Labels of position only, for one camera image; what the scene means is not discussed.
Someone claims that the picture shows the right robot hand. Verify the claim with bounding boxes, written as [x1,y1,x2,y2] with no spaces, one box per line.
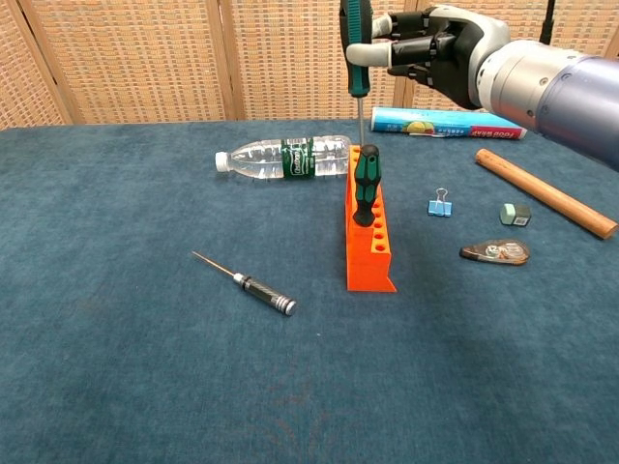
[345,4,512,111]

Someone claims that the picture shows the slim green black screwdriver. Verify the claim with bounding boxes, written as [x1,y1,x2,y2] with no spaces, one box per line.
[339,0,373,147]

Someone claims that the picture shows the chunky green black screwdriver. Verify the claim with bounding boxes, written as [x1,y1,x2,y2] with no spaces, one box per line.
[351,143,382,227]

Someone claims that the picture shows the orange tool holder block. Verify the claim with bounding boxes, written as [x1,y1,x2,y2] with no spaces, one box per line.
[345,143,398,294]

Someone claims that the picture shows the blue food wrap roll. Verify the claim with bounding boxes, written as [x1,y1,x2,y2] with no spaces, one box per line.
[370,106,530,142]

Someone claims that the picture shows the blue binder clip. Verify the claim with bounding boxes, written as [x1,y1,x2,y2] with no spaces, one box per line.
[427,188,454,218]

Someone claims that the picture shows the wooden rod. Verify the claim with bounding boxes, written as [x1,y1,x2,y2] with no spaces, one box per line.
[474,148,619,240]

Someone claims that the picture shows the small green eraser block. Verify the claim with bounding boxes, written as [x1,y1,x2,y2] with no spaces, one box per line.
[499,203,532,227]

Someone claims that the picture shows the clear plastic water bottle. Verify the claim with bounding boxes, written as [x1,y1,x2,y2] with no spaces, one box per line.
[215,134,353,181]

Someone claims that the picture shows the brown correction tape dispenser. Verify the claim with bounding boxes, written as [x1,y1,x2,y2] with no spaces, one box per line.
[458,240,530,267]

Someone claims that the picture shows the black precision screwdriver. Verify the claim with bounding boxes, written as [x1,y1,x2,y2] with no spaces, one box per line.
[192,250,298,319]

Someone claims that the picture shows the woven folding screen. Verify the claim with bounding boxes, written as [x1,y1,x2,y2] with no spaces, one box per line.
[0,0,619,131]

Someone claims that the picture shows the blue felt table cover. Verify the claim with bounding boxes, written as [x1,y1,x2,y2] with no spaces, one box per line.
[0,113,619,464]

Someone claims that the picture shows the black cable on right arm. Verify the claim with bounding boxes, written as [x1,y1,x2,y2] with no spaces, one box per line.
[540,0,557,45]

